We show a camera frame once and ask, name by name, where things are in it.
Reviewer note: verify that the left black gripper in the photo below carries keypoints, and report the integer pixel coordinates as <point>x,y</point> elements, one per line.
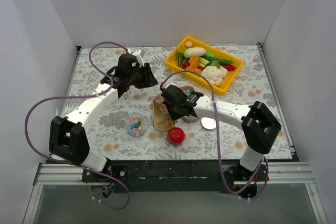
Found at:
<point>146,76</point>

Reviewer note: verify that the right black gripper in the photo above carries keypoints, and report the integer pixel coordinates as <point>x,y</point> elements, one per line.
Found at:
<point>170,100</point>

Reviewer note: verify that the pink tray colourful candies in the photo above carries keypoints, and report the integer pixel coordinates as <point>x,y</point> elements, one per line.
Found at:
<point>187,90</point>

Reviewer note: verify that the beige tray gummy candies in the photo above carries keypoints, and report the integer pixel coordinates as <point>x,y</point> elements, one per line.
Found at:
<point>162,120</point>

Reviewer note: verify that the silver jar lid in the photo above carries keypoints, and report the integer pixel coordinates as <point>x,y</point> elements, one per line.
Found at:
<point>208,123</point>

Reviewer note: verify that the clear glass jar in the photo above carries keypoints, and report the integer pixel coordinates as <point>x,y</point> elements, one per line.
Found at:
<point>135,125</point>

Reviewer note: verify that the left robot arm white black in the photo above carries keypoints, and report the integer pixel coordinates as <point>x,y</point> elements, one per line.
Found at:
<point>68,138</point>

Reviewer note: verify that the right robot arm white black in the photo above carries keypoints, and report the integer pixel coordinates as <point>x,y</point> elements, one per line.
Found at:
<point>259,125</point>

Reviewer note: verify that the yellow plastic bin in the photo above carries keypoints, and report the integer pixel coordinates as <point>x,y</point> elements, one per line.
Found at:
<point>177,62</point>

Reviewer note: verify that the red apple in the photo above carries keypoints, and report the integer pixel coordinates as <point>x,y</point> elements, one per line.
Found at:
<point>176,136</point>

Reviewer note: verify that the orange yellow pepper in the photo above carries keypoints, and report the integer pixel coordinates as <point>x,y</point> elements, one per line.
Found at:
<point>194,63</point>

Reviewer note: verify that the white cauliflower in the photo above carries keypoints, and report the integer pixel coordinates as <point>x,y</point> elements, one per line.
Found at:
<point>214,74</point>

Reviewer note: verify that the white eggplant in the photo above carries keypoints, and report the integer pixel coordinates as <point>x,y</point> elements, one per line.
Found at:
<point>194,51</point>

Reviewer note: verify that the small beige mushroom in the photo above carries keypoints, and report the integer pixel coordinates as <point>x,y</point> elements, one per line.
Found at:
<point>188,44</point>

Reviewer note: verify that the green cucumber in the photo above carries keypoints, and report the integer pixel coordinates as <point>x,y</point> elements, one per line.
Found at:
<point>220,61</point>

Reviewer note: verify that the red chili pepper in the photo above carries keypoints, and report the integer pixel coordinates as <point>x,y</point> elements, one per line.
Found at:
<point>228,67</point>

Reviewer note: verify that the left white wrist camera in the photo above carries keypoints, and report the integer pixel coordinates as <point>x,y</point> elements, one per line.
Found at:
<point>139,55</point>

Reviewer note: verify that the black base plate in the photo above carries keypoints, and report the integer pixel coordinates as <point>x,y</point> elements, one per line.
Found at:
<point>181,175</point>

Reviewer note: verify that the aluminium rail frame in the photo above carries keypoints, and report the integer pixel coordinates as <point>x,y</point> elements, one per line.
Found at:
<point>291,196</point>

